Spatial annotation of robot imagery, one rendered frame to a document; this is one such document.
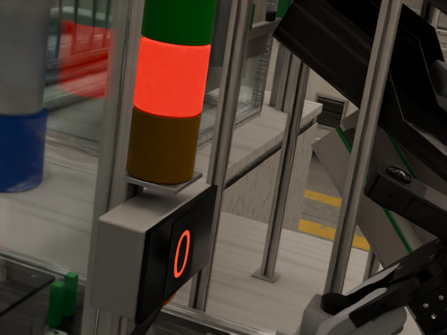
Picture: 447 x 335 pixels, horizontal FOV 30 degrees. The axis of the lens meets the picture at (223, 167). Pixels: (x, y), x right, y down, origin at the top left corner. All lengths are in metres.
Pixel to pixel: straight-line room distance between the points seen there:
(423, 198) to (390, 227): 0.27
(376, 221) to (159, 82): 0.49
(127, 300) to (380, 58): 0.47
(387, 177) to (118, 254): 0.27
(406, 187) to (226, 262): 0.74
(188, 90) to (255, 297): 0.80
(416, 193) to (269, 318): 0.59
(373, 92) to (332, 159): 0.11
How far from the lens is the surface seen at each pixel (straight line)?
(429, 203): 0.74
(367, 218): 1.01
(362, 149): 0.97
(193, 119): 0.59
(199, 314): 1.06
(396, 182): 0.74
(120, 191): 0.62
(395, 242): 1.01
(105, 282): 0.59
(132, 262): 0.58
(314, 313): 0.80
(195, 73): 0.58
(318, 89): 5.09
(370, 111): 0.96
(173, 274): 0.63
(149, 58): 0.57
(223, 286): 1.36
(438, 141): 1.05
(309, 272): 1.46
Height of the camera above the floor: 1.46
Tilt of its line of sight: 18 degrees down
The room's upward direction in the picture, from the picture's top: 9 degrees clockwise
